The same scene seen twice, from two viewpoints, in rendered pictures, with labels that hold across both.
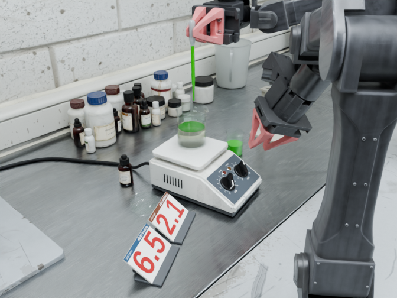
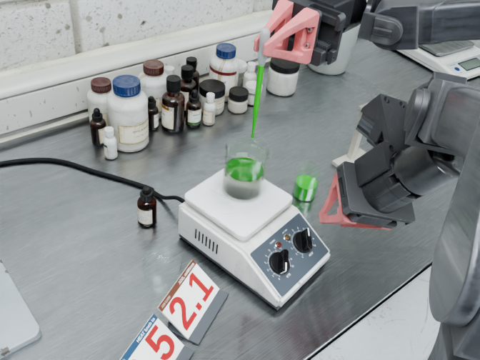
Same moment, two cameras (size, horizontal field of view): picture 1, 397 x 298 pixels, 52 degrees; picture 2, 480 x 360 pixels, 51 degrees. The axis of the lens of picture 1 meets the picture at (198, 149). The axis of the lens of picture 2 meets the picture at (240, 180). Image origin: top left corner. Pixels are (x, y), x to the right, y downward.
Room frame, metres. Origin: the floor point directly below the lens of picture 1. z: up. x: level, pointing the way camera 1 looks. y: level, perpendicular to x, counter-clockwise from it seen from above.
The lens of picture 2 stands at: (0.20, -0.02, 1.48)
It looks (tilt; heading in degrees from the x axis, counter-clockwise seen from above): 40 degrees down; 4
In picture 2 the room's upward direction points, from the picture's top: 7 degrees clockwise
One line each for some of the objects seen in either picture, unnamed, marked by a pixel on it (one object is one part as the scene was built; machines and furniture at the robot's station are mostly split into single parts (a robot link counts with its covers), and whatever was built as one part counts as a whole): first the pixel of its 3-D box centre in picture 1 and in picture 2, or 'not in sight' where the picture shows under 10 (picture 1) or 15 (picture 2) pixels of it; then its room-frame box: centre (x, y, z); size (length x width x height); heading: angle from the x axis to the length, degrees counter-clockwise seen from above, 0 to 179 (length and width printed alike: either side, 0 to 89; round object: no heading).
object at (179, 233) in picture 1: (172, 216); (194, 300); (0.60, 0.05, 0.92); 0.09 x 0.06 x 0.04; 164
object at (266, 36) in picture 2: (193, 32); (265, 46); (0.75, 0.01, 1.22); 0.01 x 0.01 x 0.04; 58
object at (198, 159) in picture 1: (191, 148); (238, 198); (0.74, 0.02, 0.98); 0.12 x 0.12 x 0.01; 58
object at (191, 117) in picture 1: (192, 127); (246, 171); (0.76, 0.01, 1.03); 0.07 x 0.06 x 0.08; 60
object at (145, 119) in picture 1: (145, 113); (193, 107); (1.03, 0.15, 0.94); 0.03 x 0.03 x 0.08
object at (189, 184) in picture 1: (201, 170); (248, 228); (0.73, -0.01, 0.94); 0.22 x 0.13 x 0.08; 58
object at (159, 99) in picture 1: (155, 107); (211, 97); (1.10, 0.12, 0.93); 0.05 x 0.05 x 0.06
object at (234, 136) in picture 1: (234, 142); (306, 181); (0.87, -0.09, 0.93); 0.04 x 0.04 x 0.06
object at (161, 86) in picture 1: (161, 90); (223, 71); (1.16, 0.11, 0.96); 0.06 x 0.06 x 0.11
